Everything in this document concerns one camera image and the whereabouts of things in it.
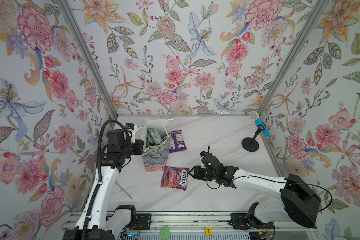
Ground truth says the green Fox's candy bag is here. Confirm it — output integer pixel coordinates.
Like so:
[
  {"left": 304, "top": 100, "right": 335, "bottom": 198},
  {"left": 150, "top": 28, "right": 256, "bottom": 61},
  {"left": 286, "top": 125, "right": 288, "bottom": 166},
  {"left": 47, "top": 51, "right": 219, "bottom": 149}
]
[{"left": 146, "top": 128, "right": 164, "bottom": 147}]

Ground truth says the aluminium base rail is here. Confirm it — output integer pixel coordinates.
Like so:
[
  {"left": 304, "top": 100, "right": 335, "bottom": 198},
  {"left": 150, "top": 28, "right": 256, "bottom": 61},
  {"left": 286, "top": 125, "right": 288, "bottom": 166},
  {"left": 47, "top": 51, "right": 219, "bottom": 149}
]
[{"left": 136, "top": 211, "right": 319, "bottom": 234}]

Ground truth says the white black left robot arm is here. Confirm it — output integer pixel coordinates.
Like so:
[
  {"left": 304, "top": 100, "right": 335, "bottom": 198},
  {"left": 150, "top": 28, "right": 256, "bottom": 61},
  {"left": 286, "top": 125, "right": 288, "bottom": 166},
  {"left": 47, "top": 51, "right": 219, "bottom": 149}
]
[{"left": 63, "top": 120, "right": 144, "bottom": 240}]

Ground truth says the pink purple Fox's candy bag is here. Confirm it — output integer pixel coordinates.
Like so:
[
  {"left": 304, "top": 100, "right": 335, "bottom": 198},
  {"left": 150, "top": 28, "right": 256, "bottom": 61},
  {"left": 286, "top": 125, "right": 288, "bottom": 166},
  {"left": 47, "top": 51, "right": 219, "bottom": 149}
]
[{"left": 160, "top": 166, "right": 189, "bottom": 191}]

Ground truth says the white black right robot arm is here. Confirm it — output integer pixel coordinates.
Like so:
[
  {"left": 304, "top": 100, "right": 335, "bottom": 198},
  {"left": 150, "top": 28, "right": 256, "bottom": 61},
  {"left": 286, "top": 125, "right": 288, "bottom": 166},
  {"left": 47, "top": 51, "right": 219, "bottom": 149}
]
[{"left": 189, "top": 151, "right": 321, "bottom": 229}]

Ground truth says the purple snack packet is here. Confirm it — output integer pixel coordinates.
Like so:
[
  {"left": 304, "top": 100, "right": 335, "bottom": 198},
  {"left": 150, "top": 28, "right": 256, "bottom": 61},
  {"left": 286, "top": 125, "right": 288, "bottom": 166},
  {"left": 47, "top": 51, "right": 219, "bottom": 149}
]
[{"left": 169, "top": 130, "right": 187, "bottom": 153}]

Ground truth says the floral white paper bag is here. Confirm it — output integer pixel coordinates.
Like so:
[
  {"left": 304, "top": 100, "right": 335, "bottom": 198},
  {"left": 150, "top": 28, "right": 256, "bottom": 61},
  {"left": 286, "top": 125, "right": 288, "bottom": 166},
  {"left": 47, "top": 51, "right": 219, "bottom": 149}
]
[{"left": 141, "top": 119, "right": 175, "bottom": 172}]

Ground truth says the green tag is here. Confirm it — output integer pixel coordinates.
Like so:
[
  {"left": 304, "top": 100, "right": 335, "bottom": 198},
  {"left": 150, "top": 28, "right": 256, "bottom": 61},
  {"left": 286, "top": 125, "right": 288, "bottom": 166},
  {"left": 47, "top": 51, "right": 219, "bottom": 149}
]
[{"left": 159, "top": 226, "right": 171, "bottom": 240}]

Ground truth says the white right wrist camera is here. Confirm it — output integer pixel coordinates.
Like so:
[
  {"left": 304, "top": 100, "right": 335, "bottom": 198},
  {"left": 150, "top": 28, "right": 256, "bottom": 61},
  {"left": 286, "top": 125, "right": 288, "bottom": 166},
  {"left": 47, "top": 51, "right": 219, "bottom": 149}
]
[{"left": 200, "top": 151, "right": 210, "bottom": 160}]

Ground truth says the black handled screwdriver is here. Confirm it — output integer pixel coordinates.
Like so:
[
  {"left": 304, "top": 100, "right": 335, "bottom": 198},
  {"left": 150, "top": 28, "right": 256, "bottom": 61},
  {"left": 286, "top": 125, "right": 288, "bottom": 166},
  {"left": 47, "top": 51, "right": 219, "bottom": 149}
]
[{"left": 115, "top": 182, "right": 133, "bottom": 200}]

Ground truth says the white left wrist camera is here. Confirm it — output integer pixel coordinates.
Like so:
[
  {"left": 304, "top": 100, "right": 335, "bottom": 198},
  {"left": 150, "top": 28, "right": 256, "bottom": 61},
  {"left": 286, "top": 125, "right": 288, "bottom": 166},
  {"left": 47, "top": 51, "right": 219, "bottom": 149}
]
[{"left": 125, "top": 123, "right": 137, "bottom": 144}]

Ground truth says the yellow T label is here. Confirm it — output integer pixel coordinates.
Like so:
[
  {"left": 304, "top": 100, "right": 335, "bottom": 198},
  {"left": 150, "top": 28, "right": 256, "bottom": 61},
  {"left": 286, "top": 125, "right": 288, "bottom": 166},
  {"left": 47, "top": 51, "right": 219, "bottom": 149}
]
[{"left": 205, "top": 227, "right": 213, "bottom": 236}]

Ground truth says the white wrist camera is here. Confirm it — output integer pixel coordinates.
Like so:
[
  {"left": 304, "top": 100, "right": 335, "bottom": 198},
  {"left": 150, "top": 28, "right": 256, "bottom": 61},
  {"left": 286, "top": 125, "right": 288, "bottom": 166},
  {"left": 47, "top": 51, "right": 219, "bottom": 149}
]
[
  {"left": 200, "top": 151, "right": 210, "bottom": 160},
  {"left": 125, "top": 123, "right": 137, "bottom": 144}
]

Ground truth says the blue microphone on black stand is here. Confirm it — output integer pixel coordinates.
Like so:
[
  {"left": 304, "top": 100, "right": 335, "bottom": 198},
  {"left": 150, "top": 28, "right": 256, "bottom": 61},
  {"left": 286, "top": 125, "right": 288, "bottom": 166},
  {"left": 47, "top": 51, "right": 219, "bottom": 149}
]
[{"left": 242, "top": 111, "right": 271, "bottom": 153}]

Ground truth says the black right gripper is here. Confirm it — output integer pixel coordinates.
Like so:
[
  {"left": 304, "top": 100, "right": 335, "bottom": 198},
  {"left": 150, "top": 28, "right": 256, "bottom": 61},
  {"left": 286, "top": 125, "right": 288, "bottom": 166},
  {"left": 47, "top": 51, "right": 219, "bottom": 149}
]
[{"left": 187, "top": 165, "right": 218, "bottom": 182}]

